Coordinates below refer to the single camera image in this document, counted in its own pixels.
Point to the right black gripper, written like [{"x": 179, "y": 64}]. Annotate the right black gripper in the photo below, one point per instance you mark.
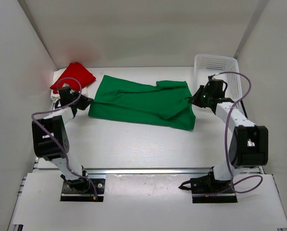
[{"x": 196, "y": 100}]

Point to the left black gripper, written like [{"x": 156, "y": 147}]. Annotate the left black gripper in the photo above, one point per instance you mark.
[{"x": 85, "y": 100}]

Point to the red t shirt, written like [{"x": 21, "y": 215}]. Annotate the red t shirt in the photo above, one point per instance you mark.
[{"x": 73, "y": 71}]

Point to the white t shirt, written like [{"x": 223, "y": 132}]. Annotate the white t shirt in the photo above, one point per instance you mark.
[{"x": 56, "y": 75}]

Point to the green t shirt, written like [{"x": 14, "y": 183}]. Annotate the green t shirt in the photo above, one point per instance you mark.
[{"x": 163, "y": 104}]

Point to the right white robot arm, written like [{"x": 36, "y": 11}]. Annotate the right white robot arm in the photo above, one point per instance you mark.
[{"x": 246, "y": 144}]

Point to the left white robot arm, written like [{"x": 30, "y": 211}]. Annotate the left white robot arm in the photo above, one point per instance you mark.
[{"x": 50, "y": 140}]

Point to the white plastic basket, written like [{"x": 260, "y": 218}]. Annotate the white plastic basket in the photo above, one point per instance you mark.
[{"x": 206, "y": 65}]

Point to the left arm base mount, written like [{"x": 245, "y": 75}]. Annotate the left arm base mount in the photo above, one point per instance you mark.
[{"x": 82, "y": 190}]

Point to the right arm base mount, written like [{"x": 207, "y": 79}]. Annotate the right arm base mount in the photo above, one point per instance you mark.
[{"x": 208, "y": 190}]

